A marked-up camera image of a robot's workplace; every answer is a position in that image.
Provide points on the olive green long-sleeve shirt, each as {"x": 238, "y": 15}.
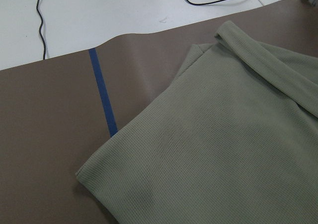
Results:
{"x": 232, "y": 140}

